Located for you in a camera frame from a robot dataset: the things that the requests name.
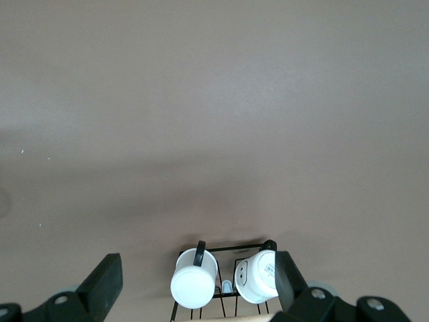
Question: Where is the plain white mug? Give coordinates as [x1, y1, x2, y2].
[170, 240, 219, 309]

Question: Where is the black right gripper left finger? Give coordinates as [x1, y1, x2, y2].
[0, 253, 123, 322]

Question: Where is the black wire mug rack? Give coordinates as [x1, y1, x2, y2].
[170, 239, 279, 322]

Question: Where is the white mug with printed face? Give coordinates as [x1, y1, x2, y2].
[233, 239, 281, 305]

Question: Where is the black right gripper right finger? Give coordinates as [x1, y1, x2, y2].
[273, 250, 414, 322]

